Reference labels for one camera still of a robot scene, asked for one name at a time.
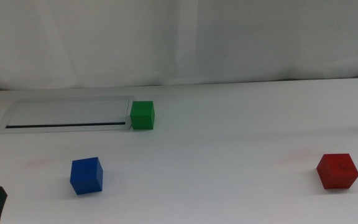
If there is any blue cube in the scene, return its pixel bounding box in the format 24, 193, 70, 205
70, 156, 104, 196

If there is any green cube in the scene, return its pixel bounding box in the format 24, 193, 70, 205
129, 100, 155, 131

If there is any red cube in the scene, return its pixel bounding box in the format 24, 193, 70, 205
316, 153, 358, 190

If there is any white backdrop curtain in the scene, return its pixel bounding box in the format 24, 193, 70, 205
0, 0, 358, 91

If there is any silver desk cable flap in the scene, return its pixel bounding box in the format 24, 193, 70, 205
0, 95, 138, 134

